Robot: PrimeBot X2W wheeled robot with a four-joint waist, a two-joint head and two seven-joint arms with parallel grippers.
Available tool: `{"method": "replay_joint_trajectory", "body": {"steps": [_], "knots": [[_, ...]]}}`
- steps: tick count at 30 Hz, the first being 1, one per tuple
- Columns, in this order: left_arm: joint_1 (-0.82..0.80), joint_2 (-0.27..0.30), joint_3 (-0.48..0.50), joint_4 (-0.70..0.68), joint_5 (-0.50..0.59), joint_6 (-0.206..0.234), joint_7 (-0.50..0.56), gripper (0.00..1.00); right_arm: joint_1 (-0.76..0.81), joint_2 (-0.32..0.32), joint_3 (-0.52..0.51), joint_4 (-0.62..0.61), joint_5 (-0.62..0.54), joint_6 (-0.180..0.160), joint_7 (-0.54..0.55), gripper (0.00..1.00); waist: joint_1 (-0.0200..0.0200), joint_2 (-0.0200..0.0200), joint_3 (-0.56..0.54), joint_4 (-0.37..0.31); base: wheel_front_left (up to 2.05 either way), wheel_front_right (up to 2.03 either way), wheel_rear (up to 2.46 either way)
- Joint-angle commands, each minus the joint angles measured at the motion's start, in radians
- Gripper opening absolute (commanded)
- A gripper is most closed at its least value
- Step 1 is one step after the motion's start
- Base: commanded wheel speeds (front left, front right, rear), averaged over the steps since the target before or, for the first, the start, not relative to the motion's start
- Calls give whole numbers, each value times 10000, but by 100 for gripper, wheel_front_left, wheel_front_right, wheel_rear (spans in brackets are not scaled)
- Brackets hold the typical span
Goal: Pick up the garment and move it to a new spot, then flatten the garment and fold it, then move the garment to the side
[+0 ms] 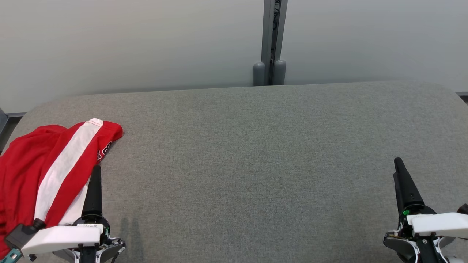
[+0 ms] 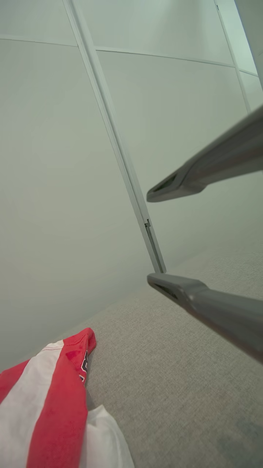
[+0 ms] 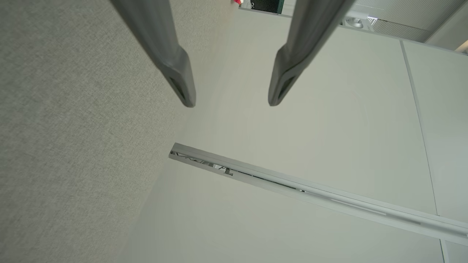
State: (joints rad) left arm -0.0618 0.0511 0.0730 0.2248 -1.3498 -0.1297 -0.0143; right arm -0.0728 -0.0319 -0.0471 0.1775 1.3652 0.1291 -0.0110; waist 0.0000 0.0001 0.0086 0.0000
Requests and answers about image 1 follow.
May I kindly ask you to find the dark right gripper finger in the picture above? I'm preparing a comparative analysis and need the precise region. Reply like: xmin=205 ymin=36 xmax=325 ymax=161
xmin=394 ymin=158 xmax=425 ymax=211
xmin=393 ymin=172 xmax=403 ymax=216

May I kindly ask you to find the grey metal partition post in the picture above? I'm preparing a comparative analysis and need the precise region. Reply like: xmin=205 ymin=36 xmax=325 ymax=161
xmin=260 ymin=0 xmax=288 ymax=86

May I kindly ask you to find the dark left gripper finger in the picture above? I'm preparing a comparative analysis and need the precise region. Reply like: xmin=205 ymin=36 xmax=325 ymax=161
xmin=82 ymin=165 xmax=103 ymax=217

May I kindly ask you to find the red white basketball jersey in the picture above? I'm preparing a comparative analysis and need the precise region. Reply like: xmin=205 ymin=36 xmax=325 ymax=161
xmin=0 ymin=125 xmax=92 ymax=258

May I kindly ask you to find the grey rounded post foot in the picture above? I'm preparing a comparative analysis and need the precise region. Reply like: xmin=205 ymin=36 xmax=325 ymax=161
xmin=253 ymin=62 xmax=265 ymax=87
xmin=274 ymin=60 xmax=287 ymax=85

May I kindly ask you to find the left camera cable teal plug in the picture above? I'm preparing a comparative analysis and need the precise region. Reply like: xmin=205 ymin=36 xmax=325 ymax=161
xmin=5 ymin=248 xmax=23 ymax=263

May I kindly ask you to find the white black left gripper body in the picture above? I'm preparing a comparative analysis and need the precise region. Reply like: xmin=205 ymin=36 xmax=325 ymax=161
xmin=21 ymin=216 xmax=127 ymax=263

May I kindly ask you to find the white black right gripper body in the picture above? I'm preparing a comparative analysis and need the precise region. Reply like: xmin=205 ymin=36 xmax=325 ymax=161
xmin=383 ymin=205 xmax=468 ymax=263

